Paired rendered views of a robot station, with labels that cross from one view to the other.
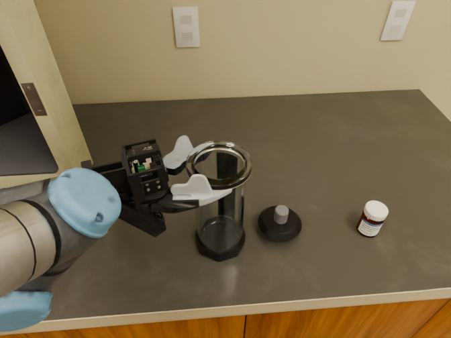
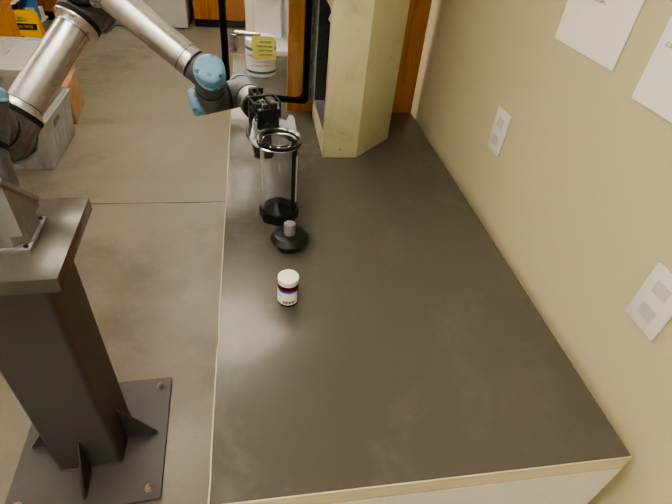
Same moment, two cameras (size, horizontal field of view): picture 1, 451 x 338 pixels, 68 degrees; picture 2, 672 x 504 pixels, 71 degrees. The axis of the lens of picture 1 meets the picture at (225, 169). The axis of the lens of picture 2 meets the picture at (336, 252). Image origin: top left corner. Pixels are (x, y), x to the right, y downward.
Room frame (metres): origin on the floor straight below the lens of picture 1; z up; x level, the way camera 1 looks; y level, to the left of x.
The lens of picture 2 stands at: (0.43, -1.02, 1.67)
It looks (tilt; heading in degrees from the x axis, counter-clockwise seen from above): 39 degrees down; 82
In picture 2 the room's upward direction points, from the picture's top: 6 degrees clockwise
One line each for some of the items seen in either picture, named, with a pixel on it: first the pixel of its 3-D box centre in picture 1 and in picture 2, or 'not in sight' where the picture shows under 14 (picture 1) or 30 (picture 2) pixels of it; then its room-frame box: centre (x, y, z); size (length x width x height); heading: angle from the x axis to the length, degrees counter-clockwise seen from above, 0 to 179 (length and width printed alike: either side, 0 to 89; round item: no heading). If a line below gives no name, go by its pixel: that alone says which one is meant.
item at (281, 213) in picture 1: (280, 219); (289, 234); (0.43, -0.11, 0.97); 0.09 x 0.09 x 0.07
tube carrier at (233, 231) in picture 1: (219, 203); (278, 176); (0.40, 0.01, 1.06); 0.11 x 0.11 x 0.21
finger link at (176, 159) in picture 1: (185, 149); (291, 127); (0.43, 0.07, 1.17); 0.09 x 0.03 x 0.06; 134
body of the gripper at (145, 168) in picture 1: (129, 181); (261, 111); (0.35, 0.15, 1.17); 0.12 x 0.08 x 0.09; 110
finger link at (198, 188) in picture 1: (201, 187); (255, 130); (0.34, 0.04, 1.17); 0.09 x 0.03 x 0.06; 86
